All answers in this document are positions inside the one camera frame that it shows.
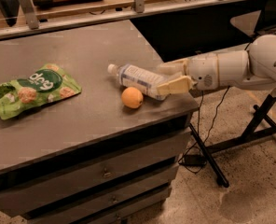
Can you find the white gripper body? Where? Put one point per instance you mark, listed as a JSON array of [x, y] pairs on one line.
[[202, 70]]

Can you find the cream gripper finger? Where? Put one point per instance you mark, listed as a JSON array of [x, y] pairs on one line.
[[181, 84], [176, 66]]

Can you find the clear plastic water bottle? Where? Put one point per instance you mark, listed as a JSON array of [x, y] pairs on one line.
[[145, 81]]

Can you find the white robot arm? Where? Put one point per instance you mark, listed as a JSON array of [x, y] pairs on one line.
[[262, 57]]

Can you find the orange fruit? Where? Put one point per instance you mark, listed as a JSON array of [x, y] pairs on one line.
[[132, 98]]

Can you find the black power adapter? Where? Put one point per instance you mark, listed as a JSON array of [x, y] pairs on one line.
[[194, 160]]

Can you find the grey drawer cabinet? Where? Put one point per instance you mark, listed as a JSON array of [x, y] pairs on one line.
[[88, 159]]

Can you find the green snack bag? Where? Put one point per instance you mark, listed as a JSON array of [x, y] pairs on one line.
[[47, 85]]

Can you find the black stand frame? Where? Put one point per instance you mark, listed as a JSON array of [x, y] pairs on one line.
[[260, 126]]

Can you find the metal shelf rail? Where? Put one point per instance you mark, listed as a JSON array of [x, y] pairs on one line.
[[40, 16]]

